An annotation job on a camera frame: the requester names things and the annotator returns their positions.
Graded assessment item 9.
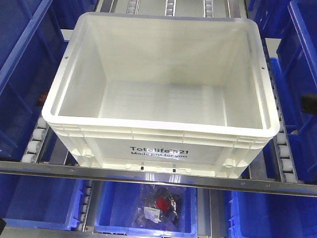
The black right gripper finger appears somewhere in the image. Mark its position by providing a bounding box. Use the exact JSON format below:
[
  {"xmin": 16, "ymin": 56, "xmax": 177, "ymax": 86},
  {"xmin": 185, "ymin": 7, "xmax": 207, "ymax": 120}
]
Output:
[{"xmin": 301, "ymin": 94, "xmax": 317, "ymax": 113}]

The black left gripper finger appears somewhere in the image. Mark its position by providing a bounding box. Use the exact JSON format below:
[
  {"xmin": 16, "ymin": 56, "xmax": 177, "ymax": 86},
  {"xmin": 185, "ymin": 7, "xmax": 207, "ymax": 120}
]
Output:
[{"xmin": 0, "ymin": 218, "xmax": 6, "ymax": 235}]

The white plastic tote box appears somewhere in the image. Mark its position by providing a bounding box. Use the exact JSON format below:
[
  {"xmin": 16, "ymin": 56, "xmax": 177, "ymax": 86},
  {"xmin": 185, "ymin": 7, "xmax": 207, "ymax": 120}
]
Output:
[{"xmin": 42, "ymin": 12, "xmax": 280, "ymax": 178}]

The blue bin upper right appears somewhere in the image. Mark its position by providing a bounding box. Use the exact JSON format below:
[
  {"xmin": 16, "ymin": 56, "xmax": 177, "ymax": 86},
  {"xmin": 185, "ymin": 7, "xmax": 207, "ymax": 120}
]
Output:
[{"xmin": 276, "ymin": 0, "xmax": 317, "ymax": 183}]

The blue bin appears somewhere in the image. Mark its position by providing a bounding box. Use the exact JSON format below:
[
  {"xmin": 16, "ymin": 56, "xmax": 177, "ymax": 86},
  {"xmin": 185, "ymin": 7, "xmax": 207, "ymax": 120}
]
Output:
[
  {"xmin": 95, "ymin": 182, "xmax": 198, "ymax": 238},
  {"xmin": 0, "ymin": 0, "xmax": 66, "ymax": 161},
  {"xmin": 224, "ymin": 191, "xmax": 317, "ymax": 238},
  {"xmin": 276, "ymin": 0, "xmax": 317, "ymax": 183},
  {"xmin": 0, "ymin": 174, "xmax": 87, "ymax": 230}
]

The right roller track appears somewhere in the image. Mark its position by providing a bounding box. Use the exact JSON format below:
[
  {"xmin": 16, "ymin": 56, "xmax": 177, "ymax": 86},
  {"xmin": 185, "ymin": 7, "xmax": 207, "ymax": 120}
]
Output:
[{"xmin": 261, "ymin": 38, "xmax": 302, "ymax": 184}]

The roller track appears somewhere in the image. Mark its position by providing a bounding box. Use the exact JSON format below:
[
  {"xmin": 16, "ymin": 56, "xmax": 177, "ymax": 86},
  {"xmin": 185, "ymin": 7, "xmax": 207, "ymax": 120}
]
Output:
[
  {"xmin": 20, "ymin": 116, "xmax": 49, "ymax": 164},
  {"xmin": 75, "ymin": 180, "xmax": 94, "ymax": 232},
  {"xmin": 261, "ymin": 38, "xmax": 302, "ymax": 184}
]

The left roller track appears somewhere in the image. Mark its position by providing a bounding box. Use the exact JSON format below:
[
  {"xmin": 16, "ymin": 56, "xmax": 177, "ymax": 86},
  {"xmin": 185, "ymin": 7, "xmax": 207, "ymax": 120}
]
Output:
[{"xmin": 20, "ymin": 116, "xmax": 49, "ymax": 164}]

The lower roller track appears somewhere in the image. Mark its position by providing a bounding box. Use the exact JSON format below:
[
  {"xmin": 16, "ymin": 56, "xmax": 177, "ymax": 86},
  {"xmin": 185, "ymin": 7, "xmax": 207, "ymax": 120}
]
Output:
[{"xmin": 75, "ymin": 180, "xmax": 94, "ymax": 232}]

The blue bin middle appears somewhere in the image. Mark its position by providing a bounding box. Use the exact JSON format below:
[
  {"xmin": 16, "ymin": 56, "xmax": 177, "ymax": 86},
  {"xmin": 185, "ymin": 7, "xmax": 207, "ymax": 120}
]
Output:
[{"xmin": 95, "ymin": 182, "xmax": 198, "ymax": 238}]

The packaged item in bin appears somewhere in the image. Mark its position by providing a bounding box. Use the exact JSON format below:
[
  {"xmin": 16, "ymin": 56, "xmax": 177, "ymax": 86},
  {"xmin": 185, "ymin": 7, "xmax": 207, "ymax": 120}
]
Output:
[{"xmin": 132, "ymin": 184, "xmax": 187, "ymax": 231}]

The blue bin upper left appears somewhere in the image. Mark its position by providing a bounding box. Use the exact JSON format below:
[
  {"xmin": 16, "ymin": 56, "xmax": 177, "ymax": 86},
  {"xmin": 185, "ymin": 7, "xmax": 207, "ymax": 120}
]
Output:
[{"xmin": 0, "ymin": 0, "xmax": 66, "ymax": 161}]

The metal shelf front rail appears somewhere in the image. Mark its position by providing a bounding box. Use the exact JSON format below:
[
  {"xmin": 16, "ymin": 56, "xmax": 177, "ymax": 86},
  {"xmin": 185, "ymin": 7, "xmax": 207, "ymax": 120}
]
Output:
[{"xmin": 0, "ymin": 161, "xmax": 317, "ymax": 197}]

